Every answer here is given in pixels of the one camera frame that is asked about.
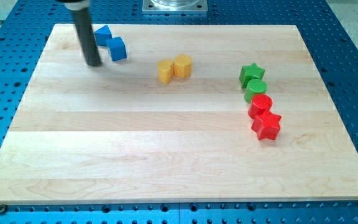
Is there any red star block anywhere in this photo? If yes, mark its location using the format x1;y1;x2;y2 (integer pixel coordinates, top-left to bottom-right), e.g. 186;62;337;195
251;111;282;140

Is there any blue cube block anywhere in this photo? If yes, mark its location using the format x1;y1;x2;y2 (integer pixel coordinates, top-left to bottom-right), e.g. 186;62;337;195
106;37;127;62

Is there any green cylinder block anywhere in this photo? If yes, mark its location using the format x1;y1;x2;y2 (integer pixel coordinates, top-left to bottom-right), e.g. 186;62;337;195
244;79;267;103

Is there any red cylinder block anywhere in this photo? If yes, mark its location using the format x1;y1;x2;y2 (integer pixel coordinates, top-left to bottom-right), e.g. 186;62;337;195
248;93;273;119

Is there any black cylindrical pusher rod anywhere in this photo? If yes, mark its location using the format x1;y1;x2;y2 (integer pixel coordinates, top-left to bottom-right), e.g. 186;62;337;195
57;0;101;67

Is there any green star block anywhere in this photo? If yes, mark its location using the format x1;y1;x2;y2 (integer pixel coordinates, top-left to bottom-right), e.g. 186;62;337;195
239;63;265;89

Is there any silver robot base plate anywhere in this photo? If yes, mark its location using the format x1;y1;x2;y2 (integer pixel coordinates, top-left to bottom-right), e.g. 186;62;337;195
142;0;208;12

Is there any blue perforated metal base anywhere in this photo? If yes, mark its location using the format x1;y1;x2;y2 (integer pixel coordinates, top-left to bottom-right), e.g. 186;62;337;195
0;1;358;223

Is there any blue triangular block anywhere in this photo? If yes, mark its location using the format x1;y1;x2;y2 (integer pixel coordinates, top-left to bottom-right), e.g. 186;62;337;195
94;25;112;46

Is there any yellow hexagon block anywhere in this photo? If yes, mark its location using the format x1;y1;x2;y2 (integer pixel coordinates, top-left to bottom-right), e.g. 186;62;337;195
173;54;192;78

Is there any light wooden board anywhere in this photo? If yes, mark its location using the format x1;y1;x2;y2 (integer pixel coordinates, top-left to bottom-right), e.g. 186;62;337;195
0;24;358;205

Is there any yellow heart block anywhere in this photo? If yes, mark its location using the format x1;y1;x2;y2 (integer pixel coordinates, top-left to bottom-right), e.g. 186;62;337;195
157;58;173;83

